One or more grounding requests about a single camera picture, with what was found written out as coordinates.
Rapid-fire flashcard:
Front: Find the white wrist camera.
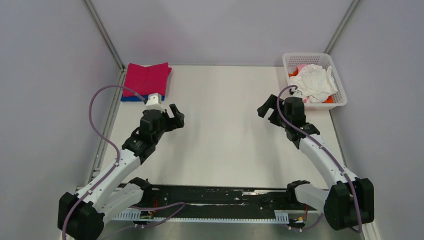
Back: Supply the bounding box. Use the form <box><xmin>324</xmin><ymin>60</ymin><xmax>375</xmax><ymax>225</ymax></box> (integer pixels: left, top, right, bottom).
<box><xmin>145</xmin><ymin>93</ymin><xmax>165</xmax><ymax>113</ymax></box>
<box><xmin>289</xmin><ymin>87</ymin><xmax>303</xmax><ymax>98</ymax></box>

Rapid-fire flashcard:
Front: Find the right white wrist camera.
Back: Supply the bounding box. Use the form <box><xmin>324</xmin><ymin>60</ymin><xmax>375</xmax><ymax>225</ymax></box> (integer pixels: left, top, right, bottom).
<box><xmin>289</xmin><ymin>87</ymin><xmax>303</xmax><ymax>98</ymax></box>

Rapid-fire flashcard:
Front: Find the folded magenta t shirt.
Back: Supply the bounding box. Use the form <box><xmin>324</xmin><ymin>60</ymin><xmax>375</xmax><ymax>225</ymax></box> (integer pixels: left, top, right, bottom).
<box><xmin>124</xmin><ymin>62</ymin><xmax>172</xmax><ymax>97</ymax></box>

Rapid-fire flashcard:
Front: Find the orange t shirt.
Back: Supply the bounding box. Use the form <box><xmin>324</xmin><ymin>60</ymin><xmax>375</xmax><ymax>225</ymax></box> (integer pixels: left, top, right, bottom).
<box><xmin>288</xmin><ymin>68</ymin><xmax>335</xmax><ymax>104</ymax></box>

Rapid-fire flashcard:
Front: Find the pink t shirt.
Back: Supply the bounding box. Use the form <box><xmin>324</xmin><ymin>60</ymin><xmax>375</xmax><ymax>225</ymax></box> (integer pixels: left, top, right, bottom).
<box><xmin>296</xmin><ymin>64</ymin><xmax>307</xmax><ymax>73</ymax></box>

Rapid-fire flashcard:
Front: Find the white plastic basket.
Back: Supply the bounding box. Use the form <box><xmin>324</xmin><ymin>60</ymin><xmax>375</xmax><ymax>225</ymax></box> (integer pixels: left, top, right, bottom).
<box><xmin>282</xmin><ymin>52</ymin><xmax>347</xmax><ymax>111</ymax></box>

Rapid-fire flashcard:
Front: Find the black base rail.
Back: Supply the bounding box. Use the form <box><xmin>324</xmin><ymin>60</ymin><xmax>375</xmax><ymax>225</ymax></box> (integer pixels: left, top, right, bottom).
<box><xmin>135</xmin><ymin>184</ymin><xmax>316</xmax><ymax>221</ymax></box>

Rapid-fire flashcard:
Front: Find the white slotted cable duct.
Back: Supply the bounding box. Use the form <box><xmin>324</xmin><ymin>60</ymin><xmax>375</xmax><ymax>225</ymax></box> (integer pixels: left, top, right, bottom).
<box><xmin>111</xmin><ymin>208</ymin><xmax>290</xmax><ymax>224</ymax></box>

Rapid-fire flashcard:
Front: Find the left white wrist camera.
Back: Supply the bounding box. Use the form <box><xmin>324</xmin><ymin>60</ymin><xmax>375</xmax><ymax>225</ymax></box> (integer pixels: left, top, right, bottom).
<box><xmin>145</xmin><ymin>93</ymin><xmax>165</xmax><ymax>113</ymax></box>

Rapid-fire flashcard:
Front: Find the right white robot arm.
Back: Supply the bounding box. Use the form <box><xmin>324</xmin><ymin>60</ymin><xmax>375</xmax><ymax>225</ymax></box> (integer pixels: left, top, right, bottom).
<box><xmin>257</xmin><ymin>94</ymin><xmax>375</xmax><ymax>231</ymax></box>

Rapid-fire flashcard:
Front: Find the white printed t shirt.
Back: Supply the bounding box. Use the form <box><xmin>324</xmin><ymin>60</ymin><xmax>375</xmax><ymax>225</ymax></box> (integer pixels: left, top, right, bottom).
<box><xmin>289</xmin><ymin>64</ymin><xmax>339</xmax><ymax>104</ymax></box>

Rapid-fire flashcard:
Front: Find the folded blue t shirt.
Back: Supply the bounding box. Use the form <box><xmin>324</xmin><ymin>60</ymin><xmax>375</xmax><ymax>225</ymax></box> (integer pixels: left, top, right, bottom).
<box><xmin>120</xmin><ymin>95</ymin><xmax>165</xmax><ymax>102</ymax></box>

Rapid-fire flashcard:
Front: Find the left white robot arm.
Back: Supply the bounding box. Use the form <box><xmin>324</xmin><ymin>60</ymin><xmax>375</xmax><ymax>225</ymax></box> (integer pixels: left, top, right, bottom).
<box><xmin>57</xmin><ymin>104</ymin><xmax>185</xmax><ymax>240</ymax></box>

